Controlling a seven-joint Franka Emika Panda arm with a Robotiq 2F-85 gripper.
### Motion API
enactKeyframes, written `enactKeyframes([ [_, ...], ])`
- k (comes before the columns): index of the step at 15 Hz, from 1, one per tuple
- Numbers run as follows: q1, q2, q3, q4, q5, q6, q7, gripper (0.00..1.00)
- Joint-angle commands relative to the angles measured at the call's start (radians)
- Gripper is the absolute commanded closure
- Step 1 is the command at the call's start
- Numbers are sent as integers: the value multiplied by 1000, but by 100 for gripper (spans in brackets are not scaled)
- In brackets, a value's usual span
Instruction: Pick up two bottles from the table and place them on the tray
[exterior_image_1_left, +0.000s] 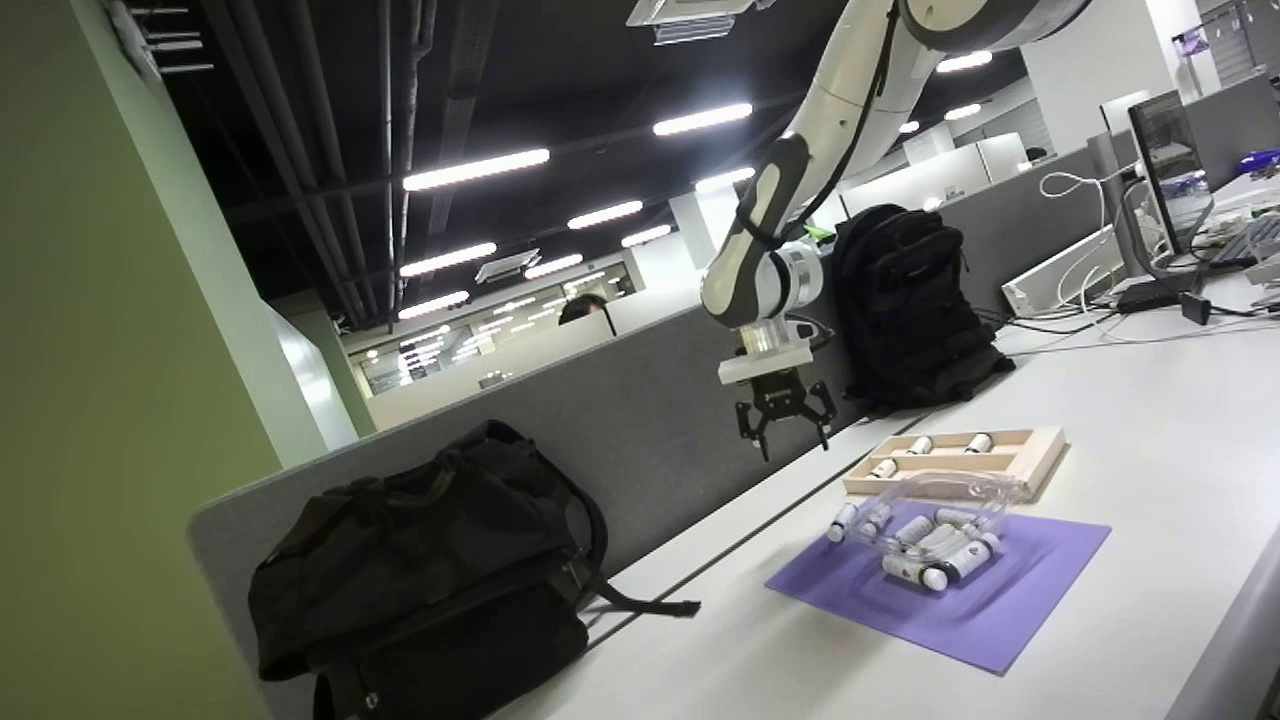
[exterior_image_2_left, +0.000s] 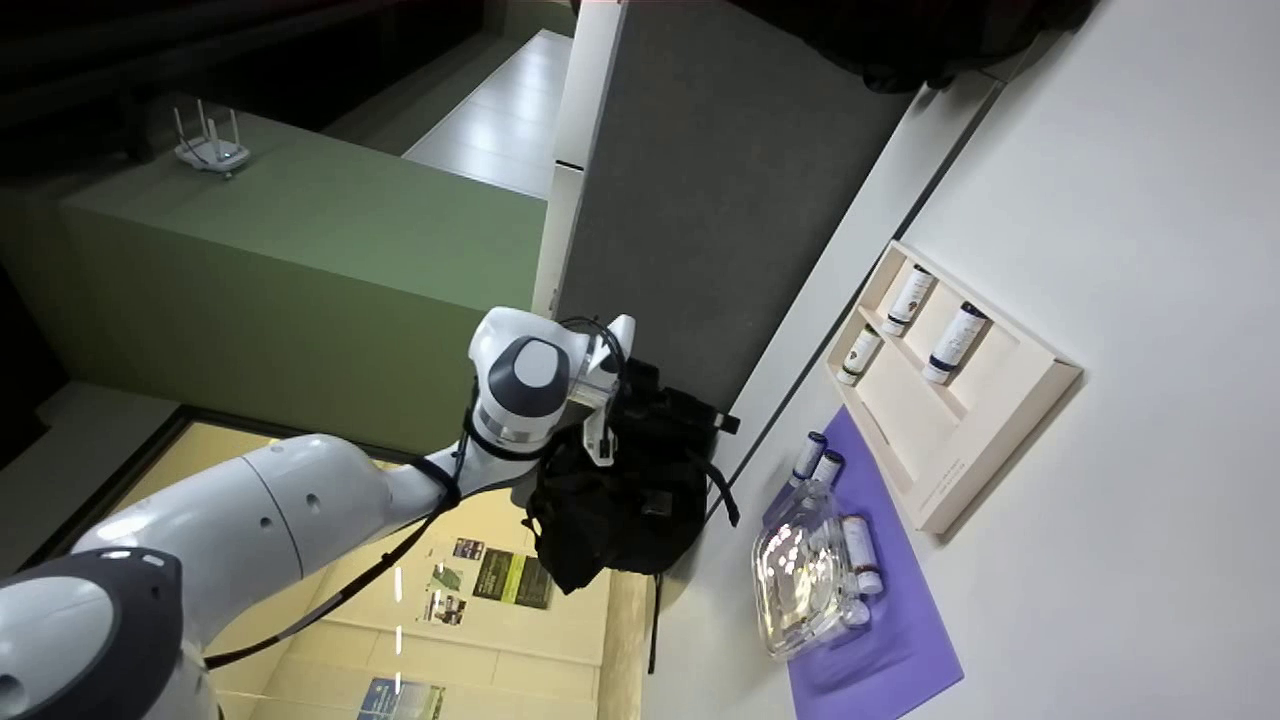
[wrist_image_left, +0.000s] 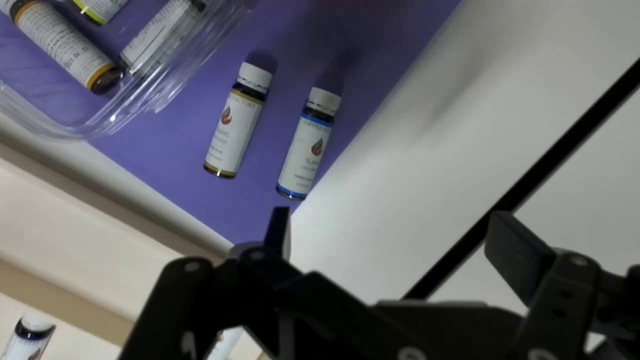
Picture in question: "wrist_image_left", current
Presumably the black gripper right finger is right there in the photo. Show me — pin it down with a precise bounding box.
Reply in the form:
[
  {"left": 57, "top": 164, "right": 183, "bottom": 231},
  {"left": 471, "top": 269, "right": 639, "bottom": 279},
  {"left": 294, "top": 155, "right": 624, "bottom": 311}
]
[{"left": 485, "top": 210, "right": 640, "bottom": 360}]

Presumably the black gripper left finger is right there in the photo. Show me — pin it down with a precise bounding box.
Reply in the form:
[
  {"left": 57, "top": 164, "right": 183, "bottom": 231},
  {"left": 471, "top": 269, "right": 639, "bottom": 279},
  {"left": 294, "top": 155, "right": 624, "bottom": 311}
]
[{"left": 119, "top": 205, "right": 377, "bottom": 360}]

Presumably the small white bottle blue band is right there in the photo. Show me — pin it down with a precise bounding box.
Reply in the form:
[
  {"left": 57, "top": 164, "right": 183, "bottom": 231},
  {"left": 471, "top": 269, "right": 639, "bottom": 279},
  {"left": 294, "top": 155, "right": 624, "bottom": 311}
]
[{"left": 274, "top": 86, "right": 345, "bottom": 201}]

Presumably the light wooden compartment tray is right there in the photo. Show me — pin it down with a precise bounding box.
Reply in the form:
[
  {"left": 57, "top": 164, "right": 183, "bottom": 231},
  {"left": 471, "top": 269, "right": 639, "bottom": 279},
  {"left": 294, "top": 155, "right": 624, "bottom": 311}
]
[{"left": 0, "top": 155, "right": 233, "bottom": 360}]

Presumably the clear plastic container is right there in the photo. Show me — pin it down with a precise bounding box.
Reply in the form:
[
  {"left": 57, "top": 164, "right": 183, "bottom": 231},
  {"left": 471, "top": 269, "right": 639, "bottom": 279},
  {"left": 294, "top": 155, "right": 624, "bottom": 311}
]
[{"left": 0, "top": 0, "right": 259, "bottom": 141}]

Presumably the small white labelled bottle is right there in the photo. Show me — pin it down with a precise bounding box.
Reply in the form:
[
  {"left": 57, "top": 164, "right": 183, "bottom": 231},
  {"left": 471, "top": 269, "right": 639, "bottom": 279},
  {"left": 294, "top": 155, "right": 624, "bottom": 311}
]
[
  {"left": 71, "top": 0, "right": 133, "bottom": 28},
  {"left": 119, "top": 0, "right": 211, "bottom": 75},
  {"left": 8, "top": 0, "right": 127, "bottom": 95}
]

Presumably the purple mat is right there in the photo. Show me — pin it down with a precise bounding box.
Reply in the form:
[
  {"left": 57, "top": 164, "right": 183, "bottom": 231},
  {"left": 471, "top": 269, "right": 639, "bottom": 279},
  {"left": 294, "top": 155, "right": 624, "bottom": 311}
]
[{"left": 0, "top": 0, "right": 462, "bottom": 245}]

